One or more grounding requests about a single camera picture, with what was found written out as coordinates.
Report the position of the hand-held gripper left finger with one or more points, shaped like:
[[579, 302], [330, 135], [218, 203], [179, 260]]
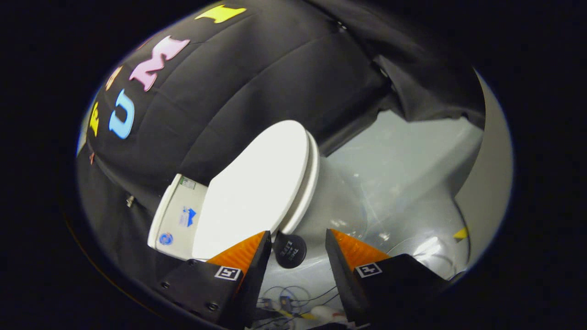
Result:
[[254, 279]]

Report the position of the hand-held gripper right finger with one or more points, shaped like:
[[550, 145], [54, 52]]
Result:
[[341, 279]]

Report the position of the white toilet tank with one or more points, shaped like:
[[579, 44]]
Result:
[[176, 220]]

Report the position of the white toilet lid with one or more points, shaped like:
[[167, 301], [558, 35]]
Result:
[[257, 183]]

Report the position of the black backdrop cloth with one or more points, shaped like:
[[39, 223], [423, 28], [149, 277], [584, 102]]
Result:
[[238, 91]]

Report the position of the yellow floor tape piece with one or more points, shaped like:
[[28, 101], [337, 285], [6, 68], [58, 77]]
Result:
[[461, 234]]

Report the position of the grey panel board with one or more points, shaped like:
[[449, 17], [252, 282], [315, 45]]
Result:
[[490, 183]]

